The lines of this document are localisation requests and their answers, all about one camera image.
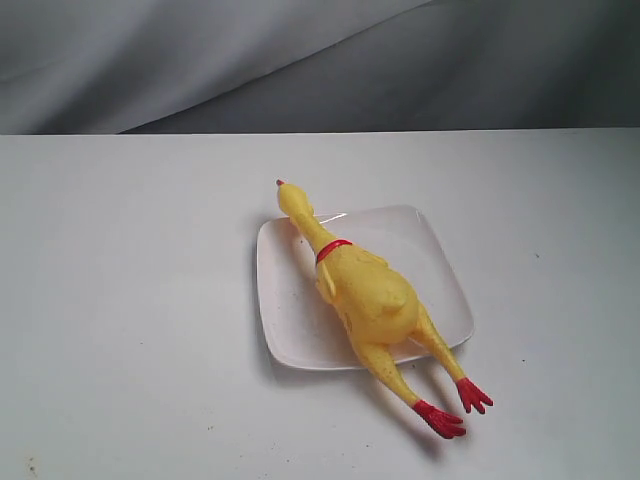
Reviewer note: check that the white square plate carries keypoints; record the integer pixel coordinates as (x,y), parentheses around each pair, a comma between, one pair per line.
(302,331)

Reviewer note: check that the yellow rubber chicken toy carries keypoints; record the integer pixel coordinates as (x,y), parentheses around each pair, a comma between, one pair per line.
(378,308)

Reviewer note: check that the grey backdrop cloth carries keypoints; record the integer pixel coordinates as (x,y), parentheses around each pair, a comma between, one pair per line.
(164,67)

